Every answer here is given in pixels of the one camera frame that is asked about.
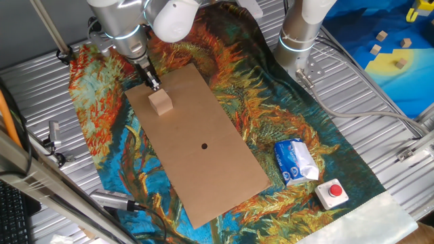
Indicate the white crumpled plastic sheet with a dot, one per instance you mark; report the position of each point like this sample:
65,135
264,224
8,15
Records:
61,239

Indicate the blue night sky cloth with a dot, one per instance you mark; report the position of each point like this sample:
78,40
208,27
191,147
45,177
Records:
417,88

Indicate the light wooden block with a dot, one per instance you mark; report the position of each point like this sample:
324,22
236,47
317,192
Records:
160,101

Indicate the yellow plastic object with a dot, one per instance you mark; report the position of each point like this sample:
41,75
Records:
424,5

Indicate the aluminium frame beam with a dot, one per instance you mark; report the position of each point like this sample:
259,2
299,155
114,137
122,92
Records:
51,189

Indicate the black keyboard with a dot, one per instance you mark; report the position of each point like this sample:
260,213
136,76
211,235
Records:
13,220

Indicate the silver depth camera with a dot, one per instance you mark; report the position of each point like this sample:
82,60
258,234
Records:
112,200

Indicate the black pole clamp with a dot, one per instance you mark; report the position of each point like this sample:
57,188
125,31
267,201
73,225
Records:
64,56

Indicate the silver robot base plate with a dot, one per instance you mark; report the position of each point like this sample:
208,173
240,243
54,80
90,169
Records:
315,67

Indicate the brown cardboard sheet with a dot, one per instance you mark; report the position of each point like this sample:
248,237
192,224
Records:
203,169

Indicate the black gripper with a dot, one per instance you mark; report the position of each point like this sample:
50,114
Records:
144,72

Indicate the grey metal clamp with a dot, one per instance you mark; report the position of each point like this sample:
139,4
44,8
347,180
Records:
54,132

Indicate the blue tissue pack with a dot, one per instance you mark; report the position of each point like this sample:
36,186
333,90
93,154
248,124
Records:
295,162

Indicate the sunflower painting print cloth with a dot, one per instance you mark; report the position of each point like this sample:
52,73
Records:
271,108

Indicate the aluminium corner bracket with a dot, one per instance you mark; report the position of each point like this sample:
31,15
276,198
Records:
415,152

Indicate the red emergency stop button box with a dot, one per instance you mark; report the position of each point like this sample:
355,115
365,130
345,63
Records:
330,194

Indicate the small wooden cube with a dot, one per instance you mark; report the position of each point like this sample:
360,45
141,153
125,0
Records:
375,49
401,63
381,35
405,42

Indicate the metal pole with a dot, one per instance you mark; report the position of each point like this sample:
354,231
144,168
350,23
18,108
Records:
50,27

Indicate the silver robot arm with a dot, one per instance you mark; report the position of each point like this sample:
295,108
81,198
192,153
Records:
125,20

